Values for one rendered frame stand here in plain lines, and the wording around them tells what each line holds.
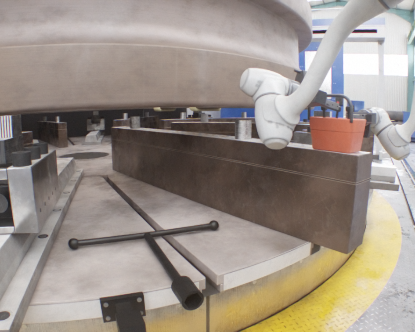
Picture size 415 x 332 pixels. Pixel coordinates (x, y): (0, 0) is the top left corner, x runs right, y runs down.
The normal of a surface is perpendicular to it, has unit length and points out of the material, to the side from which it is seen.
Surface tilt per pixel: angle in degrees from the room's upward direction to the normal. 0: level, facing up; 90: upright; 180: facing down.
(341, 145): 97
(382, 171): 71
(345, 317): 0
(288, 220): 90
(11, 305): 0
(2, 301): 0
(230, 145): 90
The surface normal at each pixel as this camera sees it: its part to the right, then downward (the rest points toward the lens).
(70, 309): 0.36, 0.16
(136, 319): 0.00, -0.98
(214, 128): -0.11, 0.18
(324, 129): -0.77, 0.22
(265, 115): -0.73, -0.25
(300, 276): 0.60, 0.14
